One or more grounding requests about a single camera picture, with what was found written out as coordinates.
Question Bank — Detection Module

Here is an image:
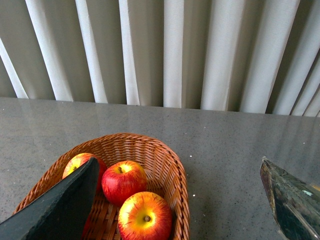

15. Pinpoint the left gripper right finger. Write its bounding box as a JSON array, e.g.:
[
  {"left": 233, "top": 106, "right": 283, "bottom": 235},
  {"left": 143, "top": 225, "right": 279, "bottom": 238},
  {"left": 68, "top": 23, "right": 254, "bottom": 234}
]
[{"left": 260, "top": 156, "right": 320, "bottom": 240}]

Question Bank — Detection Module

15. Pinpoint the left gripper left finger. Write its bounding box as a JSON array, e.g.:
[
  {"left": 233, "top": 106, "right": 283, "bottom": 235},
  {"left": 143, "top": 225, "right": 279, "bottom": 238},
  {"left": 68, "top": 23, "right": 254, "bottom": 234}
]
[{"left": 0, "top": 157, "right": 100, "bottom": 240}]

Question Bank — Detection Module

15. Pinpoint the dark red apple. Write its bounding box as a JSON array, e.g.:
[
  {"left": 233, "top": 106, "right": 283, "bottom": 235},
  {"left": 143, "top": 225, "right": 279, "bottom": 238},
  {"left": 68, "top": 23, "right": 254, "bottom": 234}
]
[{"left": 101, "top": 160, "right": 147, "bottom": 207}]

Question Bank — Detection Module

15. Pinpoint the red yellow apple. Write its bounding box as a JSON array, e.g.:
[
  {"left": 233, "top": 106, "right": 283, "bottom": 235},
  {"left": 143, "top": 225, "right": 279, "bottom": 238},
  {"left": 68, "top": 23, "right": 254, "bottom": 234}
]
[{"left": 118, "top": 191, "right": 172, "bottom": 240}]

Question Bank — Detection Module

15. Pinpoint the red apple in basket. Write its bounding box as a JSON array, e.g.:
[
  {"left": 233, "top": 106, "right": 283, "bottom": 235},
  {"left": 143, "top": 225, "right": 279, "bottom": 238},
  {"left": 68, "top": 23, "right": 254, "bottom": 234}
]
[{"left": 62, "top": 152, "right": 108, "bottom": 193}]

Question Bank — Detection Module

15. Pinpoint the left wicker basket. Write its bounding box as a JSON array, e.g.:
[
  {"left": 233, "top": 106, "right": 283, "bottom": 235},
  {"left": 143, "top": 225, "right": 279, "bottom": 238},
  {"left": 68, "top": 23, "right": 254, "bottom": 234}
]
[{"left": 15, "top": 133, "right": 190, "bottom": 240}]

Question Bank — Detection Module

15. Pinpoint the white pleated curtain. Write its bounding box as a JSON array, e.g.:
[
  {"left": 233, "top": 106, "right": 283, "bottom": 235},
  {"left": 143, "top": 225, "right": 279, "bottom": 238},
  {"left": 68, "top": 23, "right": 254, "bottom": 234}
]
[{"left": 0, "top": 0, "right": 320, "bottom": 117}]

